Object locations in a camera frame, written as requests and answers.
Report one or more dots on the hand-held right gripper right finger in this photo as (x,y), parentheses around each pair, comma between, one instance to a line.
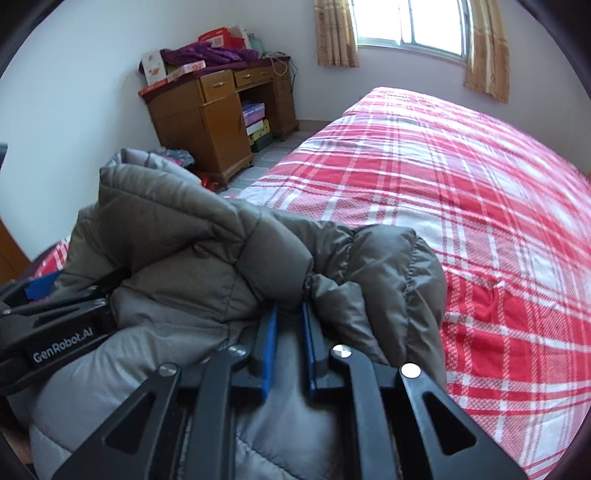
(309,350)

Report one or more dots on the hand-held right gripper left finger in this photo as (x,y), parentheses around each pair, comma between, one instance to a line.
(269,355)

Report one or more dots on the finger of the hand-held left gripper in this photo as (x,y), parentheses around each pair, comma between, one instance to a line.
(55,311)
(44,286)

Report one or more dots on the grey puffer jacket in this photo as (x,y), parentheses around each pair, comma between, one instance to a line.
(184,258)

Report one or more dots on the pink clothes pile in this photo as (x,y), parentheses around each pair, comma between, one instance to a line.
(175,157)

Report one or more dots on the wooden door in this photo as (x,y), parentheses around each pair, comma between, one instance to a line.
(11,254)

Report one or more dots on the red item on floor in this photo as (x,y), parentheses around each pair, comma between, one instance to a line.
(207,181)

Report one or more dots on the bed with red plaid sheet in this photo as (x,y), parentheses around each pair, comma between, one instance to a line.
(461,207)

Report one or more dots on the wooden desk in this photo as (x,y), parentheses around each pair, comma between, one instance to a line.
(194,124)

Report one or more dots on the stack of boxes under desk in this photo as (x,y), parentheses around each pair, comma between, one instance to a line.
(256,127)

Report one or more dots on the white pink boxes on desk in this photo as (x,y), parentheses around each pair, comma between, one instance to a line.
(173,78)

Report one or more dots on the purple cloth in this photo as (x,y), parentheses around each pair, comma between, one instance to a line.
(207,55)

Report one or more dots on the red gift bag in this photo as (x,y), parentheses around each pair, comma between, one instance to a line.
(219,38)

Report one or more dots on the tan patterned curtain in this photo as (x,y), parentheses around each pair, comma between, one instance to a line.
(489,55)
(334,37)

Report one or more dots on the barred window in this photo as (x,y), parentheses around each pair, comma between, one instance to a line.
(406,23)

